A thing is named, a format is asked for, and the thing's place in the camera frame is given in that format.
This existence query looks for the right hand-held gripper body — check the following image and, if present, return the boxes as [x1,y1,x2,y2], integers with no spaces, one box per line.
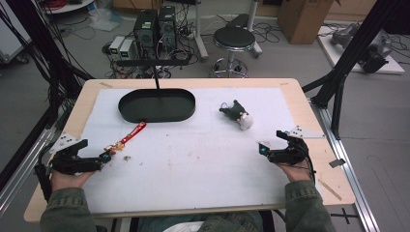
[267,125,325,166]

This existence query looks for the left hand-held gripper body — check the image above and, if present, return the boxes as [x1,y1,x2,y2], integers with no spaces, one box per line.
[47,131,104,177]

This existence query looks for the red strap keychain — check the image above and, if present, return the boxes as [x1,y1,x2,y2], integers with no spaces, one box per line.
[103,121,148,156]

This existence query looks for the dark green white plush keychain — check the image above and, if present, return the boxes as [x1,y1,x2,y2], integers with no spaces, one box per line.
[219,100,254,131]

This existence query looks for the black rack with tray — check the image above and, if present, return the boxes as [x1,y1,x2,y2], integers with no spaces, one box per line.
[115,58,197,124]

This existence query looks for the person's left hand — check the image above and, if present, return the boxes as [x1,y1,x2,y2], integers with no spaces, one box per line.
[50,169,98,192]

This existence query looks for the person's right hand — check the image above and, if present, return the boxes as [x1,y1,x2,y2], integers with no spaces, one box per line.
[277,157,313,184]

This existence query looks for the grey tape piece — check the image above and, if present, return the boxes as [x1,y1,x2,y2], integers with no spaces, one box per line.
[328,158,346,169]

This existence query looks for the thin wooden stick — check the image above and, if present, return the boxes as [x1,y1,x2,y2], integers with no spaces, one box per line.
[318,178,343,201]

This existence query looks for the white table mat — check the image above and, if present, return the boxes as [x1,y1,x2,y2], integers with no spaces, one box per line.
[77,87,320,216]

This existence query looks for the white object on lap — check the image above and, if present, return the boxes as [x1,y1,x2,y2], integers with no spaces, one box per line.
[161,220,206,232]

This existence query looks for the white power supply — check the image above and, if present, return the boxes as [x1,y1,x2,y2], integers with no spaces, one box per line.
[108,36,126,56]
[118,38,137,61]

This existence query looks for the black round stool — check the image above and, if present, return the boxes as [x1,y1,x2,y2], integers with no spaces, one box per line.
[211,26,258,79]

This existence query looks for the white floor board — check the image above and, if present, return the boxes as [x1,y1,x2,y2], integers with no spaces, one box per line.
[316,25,406,75]

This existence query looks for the white desk leg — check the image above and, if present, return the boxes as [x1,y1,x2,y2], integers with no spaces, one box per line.
[246,0,264,60]
[192,0,210,63]

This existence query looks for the black computer tower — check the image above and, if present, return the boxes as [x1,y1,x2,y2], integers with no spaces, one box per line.
[132,9,160,60]
[158,5,178,52]

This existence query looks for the cardboard box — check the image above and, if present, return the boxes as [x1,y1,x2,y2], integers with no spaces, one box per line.
[278,0,337,45]

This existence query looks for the clear plastic bag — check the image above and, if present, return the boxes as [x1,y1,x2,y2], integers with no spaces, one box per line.
[87,8,125,32]

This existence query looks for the grey machine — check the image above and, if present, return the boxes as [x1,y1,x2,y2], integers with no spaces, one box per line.
[330,22,394,74]

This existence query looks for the white round table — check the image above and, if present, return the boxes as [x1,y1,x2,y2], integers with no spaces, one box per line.
[41,0,97,15]

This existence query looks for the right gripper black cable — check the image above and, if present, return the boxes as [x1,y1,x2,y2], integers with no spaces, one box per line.
[301,141,317,186]

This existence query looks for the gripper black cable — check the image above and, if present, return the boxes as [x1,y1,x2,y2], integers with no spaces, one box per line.
[301,141,317,186]
[34,143,54,203]

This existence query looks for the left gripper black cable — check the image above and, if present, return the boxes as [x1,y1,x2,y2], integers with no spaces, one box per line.
[34,143,54,203]

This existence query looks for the aluminium rail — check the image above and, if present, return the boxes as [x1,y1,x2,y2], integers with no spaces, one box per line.
[308,98,382,232]
[0,127,57,218]

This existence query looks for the black metal frame post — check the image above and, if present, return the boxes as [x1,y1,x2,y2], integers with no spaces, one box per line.
[0,0,96,130]
[302,0,410,140]

